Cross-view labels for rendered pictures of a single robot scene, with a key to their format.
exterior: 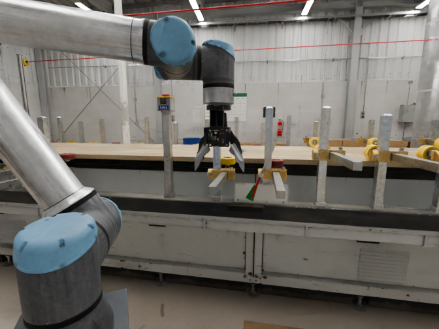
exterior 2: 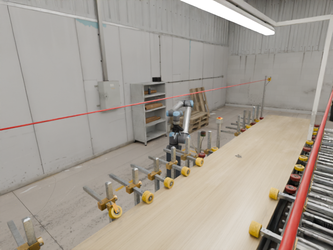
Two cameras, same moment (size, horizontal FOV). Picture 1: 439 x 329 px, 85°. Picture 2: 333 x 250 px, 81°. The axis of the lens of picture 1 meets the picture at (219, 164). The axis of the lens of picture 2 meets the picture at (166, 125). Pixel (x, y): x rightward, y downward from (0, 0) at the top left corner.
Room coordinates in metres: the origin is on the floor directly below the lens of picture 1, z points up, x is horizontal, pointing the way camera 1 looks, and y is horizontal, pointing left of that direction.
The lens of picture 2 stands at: (1.93, -2.31, 1.88)
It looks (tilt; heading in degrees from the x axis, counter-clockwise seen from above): 16 degrees down; 121
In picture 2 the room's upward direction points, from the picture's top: 1 degrees counter-clockwise
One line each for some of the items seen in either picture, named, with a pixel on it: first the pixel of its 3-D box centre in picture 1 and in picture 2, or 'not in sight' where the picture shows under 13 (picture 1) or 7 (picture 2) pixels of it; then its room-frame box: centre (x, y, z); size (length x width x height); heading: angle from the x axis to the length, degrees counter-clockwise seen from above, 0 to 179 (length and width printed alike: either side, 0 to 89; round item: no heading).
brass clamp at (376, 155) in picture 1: (387, 156); (172, 164); (1.06, -0.75, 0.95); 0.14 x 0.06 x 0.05; 80
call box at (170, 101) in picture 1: (166, 104); (219, 120); (1.24, 0.27, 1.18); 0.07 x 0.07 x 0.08; 80
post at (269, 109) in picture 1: (268, 156); (198, 150); (1.15, -0.23, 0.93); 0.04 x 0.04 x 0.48; 80
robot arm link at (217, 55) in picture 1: (217, 66); (176, 116); (0.72, 0.01, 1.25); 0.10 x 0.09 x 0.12; 99
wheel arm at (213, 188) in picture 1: (221, 178); (201, 149); (1.10, -0.01, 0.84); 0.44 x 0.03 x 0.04; 170
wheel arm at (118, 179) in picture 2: not in sight; (127, 184); (0.91, -1.25, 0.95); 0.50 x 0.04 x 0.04; 170
